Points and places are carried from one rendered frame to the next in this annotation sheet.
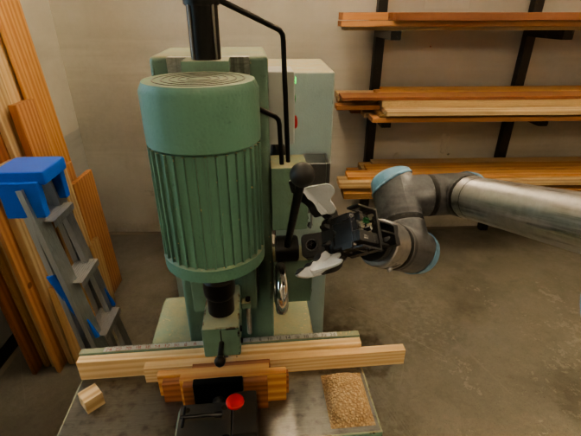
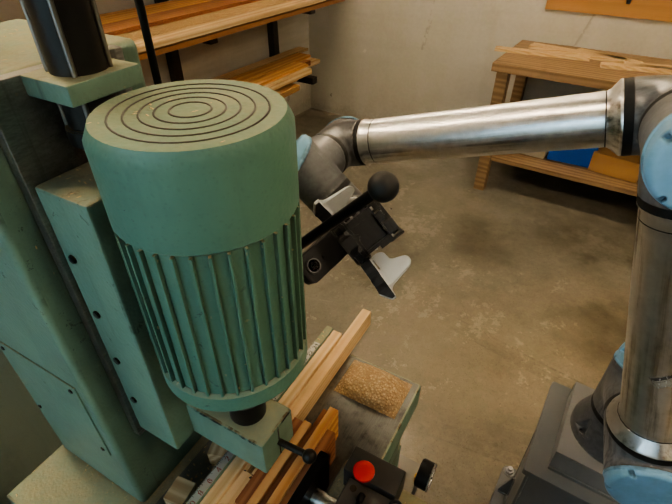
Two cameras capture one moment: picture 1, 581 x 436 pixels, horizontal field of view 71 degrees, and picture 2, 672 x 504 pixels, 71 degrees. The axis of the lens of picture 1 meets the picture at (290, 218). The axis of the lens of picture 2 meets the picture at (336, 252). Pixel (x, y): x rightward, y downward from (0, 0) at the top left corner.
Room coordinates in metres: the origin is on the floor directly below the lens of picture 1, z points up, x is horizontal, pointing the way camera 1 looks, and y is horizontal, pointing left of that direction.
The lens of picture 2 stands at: (0.30, 0.38, 1.65)
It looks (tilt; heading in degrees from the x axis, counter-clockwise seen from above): 37 degrees down; 305
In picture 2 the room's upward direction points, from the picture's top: straight up
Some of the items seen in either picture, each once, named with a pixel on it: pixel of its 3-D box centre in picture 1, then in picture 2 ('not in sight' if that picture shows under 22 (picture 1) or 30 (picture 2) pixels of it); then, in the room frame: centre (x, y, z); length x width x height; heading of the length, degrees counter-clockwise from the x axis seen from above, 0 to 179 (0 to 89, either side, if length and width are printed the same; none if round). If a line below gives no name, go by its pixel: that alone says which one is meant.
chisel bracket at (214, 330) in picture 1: (225, 321); (241, 421); (0.64, 0.13, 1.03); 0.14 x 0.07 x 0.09; 5
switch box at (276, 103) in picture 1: (279, 105); not in sight; (0.95, 0.02, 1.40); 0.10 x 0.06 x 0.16; 5
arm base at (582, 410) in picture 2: not in sight; (620, 422); (0.12, -0.51, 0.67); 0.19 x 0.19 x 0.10
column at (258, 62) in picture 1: (224, 206); (89, 295); (0.91, 0.16, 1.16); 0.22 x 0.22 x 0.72; 5
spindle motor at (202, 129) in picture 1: (208, 176); (218, 254); (0.62, 0.13, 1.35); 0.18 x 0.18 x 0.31
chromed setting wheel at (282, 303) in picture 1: (280, 287); not in sight; (0.76, 0.02, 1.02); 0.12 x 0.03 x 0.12; 5
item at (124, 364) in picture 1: (224, 357); (245, 462); (0.64, 0.14, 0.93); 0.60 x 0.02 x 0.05; 95
